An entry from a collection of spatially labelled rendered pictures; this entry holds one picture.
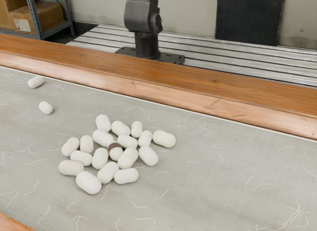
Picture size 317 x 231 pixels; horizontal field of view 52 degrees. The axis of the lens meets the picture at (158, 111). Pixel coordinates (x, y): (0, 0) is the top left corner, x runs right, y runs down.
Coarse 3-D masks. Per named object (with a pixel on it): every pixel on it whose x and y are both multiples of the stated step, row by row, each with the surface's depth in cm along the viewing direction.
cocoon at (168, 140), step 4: (156, 132) 48; (160, 132) 48; (164, 132) 48; (152, 136) 48; (156, 136) 47; (160, 136) 47; (164, 136) 47; (168, 136) 47; (172, 136) 47; (156, 140) 48; (160, 140) 47; (164, 140) 47; (168, 140) 47; (172, 140) 47; (160, 144) 48; (164, 144) 47; (168, 144) 47; (172, 144) 47
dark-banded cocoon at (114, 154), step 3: (111, 141) 47; (114, 141) 47; (108, 144) 47; (117, 147) 46; (111, 150) 45; (114, 150) 45; (117, 150) 45; (120, 150) 45; (111, 153) 45; (114, 153) 45; (117, 153) 45; (120, 153) 45; (111, 156) 45; (114, 156) 45; (117, 156) 45; (114, 159) 45; (117, 159) 45
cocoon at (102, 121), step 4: (100, 116) 52; (104, 116) 52; (96, 120) 52; (100, 120) 51; (104, 120) 51; (108, 120) 51; (96, 124) 52; (100, 124) 50; (104, 124) 50; (108, 124) 51; (100, 128) 50; (104, 128) 50; (108, 128) 51
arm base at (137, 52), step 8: (136, 40) 86; (144, 40) 85; (152, 40) 85; (120, 48) 96; (128, 48) 95; (136, 48) 88; (144, 48) 86; (152, 48) 86; (136, 56) 88; (144, 56) 87; (152, 56) 88; (160, 56) 89; (168, 56) 89; (176, 56) 89; (184, 56) 89
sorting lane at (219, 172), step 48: (0, 96) 63; (48, 96) 62; (96, 96) 61; (0, 144) 51; (48, 144) 50; (96, 144) 49; (192, 144) 48; (240, 144) 48; (288, 144) 47; (0, 192) 42; (48, 192) 42; (144, 192) 41; (192, 192) 41; (240, 192) 40; (288, 192) 40
